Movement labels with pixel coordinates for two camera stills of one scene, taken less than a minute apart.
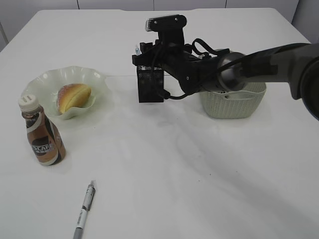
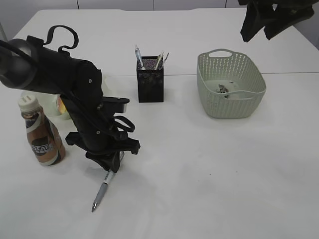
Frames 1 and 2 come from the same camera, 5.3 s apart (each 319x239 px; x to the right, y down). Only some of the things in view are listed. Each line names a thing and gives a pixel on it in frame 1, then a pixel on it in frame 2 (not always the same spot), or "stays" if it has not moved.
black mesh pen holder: (150, 83) stays
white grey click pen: (86, 205) → (103, 189)
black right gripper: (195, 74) → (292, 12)
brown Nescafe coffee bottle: (46, 140) stays
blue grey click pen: (137, 51) stays
